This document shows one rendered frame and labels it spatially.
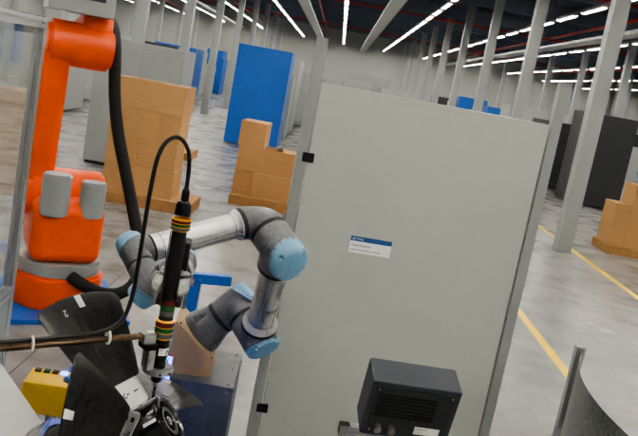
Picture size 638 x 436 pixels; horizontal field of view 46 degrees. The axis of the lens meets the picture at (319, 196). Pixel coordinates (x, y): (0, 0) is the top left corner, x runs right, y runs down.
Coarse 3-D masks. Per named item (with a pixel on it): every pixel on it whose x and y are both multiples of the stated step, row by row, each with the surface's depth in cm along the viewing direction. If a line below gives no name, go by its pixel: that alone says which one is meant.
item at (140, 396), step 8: (136, 376) 170; (120, 384) 167; (128, 384) 168; (136, 384) 169; (120, 392) 166; (128, 392) 167; (136, 392) 168; (144, 392) 168; (128, 400) 166; (136, 400) 167; (144, 400) 168
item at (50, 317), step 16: (64, 304) 169; (96, 304) 175; (112, 304) 178; (48, 320) 164; (64, 320) 167; (80, 320) 169; (96, 320) 172; (112, 320) 174; (64, 352) 164; (96, 352) 167; (112, 352) 169; (128, 352) 172; (112, 368) 167; (128, 368) 169; (112, 384) 166
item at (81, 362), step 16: (80, 352) 141; (80, 368) 140; (96, 368) 145; (80, 384) 139; (96, 384) 144; (80, 400) 139; (96, 400) 143; (112, 400) 149; (80, 416) 139; (96, 416) 143; (112, 416) 149; (64, 432) 134; (80, 432) 139; (96, 432) 145; (112, 432) 151
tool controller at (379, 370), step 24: (384, 360) 218; (384, 384) 209; (408, 384) 210; (432, 384) 212; (456, 384) 214; (360, 408) 220; (384, 408) 212; (408, 408) 212; (432, 408) 212; (456, 408) 213; (384, 432) 216; (408, 432) 216; (432, 432) 216
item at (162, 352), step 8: (184, 192) 166; (184, 200) 166; (176, 208) 166; (184, 208) 166; (184, 216) 166; (160, 344) 170; (168, 344) 172; (160, 352) 171; (160, 360) 171; (160, 368) 172; (152, 376) 173
